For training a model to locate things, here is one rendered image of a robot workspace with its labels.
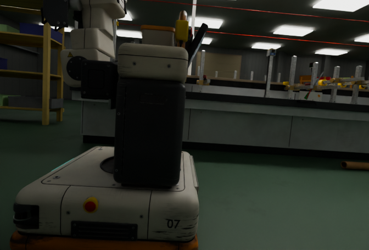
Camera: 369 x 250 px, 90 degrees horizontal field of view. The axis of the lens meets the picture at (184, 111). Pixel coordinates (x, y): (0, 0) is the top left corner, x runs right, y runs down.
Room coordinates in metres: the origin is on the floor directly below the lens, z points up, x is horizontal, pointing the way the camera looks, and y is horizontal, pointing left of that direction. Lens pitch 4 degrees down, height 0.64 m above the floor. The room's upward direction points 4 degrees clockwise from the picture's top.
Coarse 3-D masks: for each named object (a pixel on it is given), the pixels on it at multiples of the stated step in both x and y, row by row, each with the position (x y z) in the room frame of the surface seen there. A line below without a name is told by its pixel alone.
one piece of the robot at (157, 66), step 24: (120, 48) 0.65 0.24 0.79; (144, 48) 0.65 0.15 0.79; (168, 48) 0.65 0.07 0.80; (120, 72) 0.65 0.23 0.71; (144, 72) 0.65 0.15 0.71; (168, 72) 0.65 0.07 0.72; (120, 96) 0.64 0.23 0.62; (144, 96) 0.66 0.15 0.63; (168, 96) 0.65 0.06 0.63; (120, 120) 0.64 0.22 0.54; (144, 120) 0.65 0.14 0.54; (168, 120) 0.65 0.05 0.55; (120, 144) 0.64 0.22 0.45; (144, 144) 0.65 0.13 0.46; (168, 144) 0.65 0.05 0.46; (120, 168) 0.64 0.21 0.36; (144, 168) 0.65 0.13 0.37; (168, 168) 0.65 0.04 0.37
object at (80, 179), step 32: (96, 160) 0.91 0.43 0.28; (32, 192) 0.61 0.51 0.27; (64, 192) 0.62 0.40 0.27; (96, 192) 0.63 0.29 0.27; (128, 192) 0.64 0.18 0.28; (160, 192) 0.65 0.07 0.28; (192, 192) 0.68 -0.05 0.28; (32, 224) 0.60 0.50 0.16; (64, 224) 0.60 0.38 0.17; (96, 224) 0.60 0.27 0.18; (128, 224) 0.60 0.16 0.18; (160, 224) 0.61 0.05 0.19; (192, 224) 0.62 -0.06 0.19
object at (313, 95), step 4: (300, 92) 2.04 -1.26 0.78; (304, 92) 2.04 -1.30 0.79; (312, 92) 2.04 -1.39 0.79; (316, 92) 2.04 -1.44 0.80; (320, 92) 2.04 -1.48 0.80; (300, 96) 2.04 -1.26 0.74; (304, 96) 2.04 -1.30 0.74; (312, 96) 2.04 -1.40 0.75; (316, 96) 2.04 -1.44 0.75; (320, 96) 2.05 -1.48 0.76; (308, 100) 2.04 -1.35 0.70; (316, 100) 2.04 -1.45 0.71; (320, 100) 2.05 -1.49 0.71
